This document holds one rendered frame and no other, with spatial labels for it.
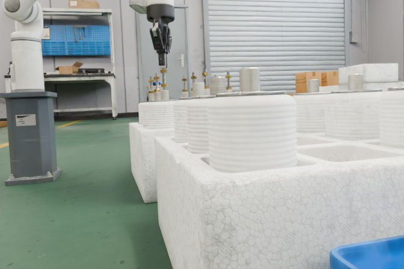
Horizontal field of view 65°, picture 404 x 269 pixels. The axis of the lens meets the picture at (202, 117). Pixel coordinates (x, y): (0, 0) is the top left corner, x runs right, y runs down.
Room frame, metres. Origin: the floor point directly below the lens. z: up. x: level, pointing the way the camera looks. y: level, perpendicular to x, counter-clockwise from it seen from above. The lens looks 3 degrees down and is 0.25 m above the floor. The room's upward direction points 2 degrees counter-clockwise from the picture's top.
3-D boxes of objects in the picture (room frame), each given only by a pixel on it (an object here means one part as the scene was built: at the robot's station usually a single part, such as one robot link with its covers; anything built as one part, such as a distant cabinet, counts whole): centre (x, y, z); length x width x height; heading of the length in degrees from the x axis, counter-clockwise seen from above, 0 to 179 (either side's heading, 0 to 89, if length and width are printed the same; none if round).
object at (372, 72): (3.30, -1.73, 0.45); 0.39 x 0.39 x 0.18; 13
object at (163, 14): (0.86, 0.10, 0.46); 0.08 x 0.08 x 0.09
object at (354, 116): (0.52, -0.25, 0.16); 0.10 x 0.10 x 0.18
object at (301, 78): (4.68, -1.58, 0.45); 0.30 x 0.24 x 0.30; 14
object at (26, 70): (1.10, 0.59, 0.39); 0.09 x 0.09 x 0.17; 13
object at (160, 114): (0.86, 0.10, 0.16); 0.10 x 0.10 x 0.18
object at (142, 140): (1.01, 0.02, 0.09); 0.39 x 0.39 x 0.18; 17
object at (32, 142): (1.10, 0.59, 0.15); 0.15 x 0.15 x 0.30; 13
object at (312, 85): (0.64, -0.22, 0.26); 0.02 x 0.02 x 0.03
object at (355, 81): (0.52, -0.25, 0.26); 0.02 x 0.02 x 0.03
